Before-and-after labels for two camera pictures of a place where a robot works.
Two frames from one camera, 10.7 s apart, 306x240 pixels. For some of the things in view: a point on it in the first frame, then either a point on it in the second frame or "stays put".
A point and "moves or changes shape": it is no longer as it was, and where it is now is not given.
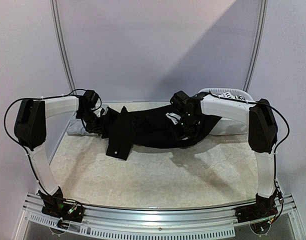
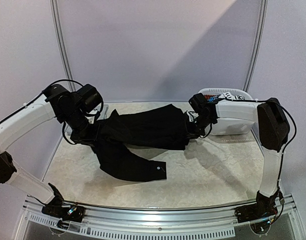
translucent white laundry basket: (227, 126) stays put
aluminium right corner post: (260, 38) stays put
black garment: (149, 128) moves or changes shape
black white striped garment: (229, 94) stays put
